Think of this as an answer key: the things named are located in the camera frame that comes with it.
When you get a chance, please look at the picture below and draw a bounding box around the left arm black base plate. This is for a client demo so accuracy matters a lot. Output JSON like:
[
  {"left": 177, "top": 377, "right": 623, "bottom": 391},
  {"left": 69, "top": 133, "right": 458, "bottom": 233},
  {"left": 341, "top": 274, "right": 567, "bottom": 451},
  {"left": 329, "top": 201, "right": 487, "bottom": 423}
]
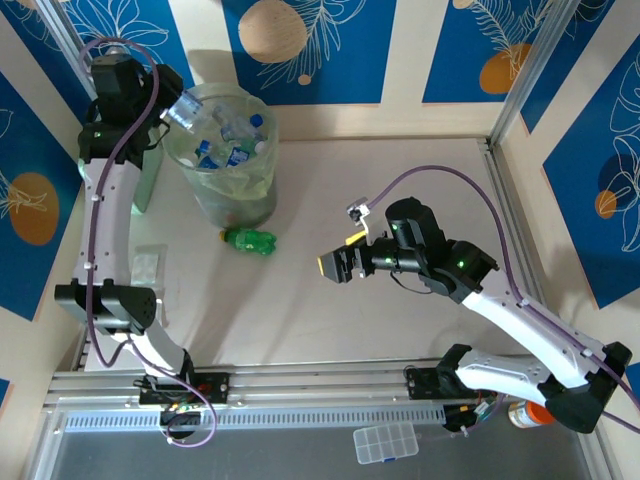
[{"left": 138, "top": 370, "right": 231, "bottom": 406}]

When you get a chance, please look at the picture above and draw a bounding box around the aluminium side rail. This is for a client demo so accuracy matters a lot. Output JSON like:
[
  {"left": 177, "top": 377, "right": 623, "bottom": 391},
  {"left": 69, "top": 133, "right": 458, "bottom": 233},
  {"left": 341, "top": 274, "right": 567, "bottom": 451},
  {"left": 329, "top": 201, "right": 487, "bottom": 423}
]
[{"left": 477, "top": 137, "right": 566, "bottom": 361}]

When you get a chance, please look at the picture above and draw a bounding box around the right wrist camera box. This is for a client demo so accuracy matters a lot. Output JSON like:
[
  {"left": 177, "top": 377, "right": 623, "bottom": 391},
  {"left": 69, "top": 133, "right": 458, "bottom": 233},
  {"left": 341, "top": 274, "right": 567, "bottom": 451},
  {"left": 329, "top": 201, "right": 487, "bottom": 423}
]
[{"left": 345, "top": 198, "right": 373, "bottom": 235}]

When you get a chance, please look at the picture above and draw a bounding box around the slotted grey cable duct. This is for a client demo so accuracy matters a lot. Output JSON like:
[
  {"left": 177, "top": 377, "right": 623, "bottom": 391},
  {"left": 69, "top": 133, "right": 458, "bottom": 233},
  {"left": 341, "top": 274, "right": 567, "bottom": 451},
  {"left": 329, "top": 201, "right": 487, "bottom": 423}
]
[{"left": 62, "top": 405, "right": 447, "bottom": 432}]

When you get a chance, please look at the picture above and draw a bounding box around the mint green plastic box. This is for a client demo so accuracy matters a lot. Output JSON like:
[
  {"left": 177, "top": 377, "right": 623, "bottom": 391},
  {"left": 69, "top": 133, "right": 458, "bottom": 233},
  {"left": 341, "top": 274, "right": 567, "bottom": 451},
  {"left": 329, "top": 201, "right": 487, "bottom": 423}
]
[{"left": 77, "top": 144, "right": 164, "bottom": 216}]

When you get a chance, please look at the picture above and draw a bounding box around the clear bin with bag liner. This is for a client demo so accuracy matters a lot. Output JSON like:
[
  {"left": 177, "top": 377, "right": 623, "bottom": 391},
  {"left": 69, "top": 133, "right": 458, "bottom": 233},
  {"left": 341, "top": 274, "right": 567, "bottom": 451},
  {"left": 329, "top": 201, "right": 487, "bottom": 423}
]
[{"left": 162, "top": 82, "right": 279, "bottom": 229}]

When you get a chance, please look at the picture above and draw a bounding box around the green plastic bottle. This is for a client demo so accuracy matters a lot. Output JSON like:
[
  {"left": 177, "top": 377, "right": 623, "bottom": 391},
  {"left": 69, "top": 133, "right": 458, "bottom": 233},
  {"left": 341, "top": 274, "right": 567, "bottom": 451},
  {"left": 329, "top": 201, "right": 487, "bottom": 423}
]
[{"left": 218, "top": 227, "right": 279, "bottom": 257}]

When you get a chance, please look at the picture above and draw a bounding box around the jar with orange lid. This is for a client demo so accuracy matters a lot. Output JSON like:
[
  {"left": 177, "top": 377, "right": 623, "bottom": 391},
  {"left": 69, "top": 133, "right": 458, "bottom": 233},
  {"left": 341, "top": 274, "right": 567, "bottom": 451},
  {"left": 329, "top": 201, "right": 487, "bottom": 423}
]
[{"left": 508, "top": 399, "right": 556, "bottom": 430}]

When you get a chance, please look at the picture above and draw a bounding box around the square clear bottle blue cap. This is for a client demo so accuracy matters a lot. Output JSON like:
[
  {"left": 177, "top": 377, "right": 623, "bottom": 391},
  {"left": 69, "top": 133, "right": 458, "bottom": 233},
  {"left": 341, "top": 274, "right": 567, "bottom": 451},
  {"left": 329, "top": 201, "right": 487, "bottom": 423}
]
[{"left": 160, "top": 91, "right": 205, "bottom": 135}]

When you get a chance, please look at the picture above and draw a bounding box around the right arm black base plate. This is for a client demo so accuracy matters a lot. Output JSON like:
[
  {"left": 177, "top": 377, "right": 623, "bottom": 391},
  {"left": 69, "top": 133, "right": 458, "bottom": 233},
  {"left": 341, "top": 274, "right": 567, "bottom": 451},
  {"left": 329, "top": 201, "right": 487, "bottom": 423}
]
[{"left": 403, "top": 367, "right": 481, "bottom": 401}]

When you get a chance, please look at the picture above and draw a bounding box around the aluminium rail frame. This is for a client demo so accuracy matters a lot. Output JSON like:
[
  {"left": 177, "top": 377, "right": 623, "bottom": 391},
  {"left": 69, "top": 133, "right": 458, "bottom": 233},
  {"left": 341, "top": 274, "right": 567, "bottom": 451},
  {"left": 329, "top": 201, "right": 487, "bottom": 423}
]
[{"left": 42, "top": 357, "right": 594, "bottom": 414}]

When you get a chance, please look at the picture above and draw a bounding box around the clear compartment organizer box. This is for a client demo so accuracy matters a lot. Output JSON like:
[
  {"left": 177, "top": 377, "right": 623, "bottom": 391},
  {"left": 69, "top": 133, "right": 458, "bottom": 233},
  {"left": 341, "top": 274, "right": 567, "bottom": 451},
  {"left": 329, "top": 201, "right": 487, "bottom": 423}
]
[{"left": 352, "top": 421, "right": 419, "bottom": 465}]

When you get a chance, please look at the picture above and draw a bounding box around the aluminium frame post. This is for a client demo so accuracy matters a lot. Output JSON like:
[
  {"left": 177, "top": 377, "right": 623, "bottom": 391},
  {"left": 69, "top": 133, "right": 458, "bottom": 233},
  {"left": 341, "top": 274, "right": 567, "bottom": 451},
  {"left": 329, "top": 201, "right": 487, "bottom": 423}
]
[
  {"left": 35, "top": 0, "right": 115, "bottom": 109},
  {"left": 488, "top": 0, "right": 584, "bottom": 147}
]

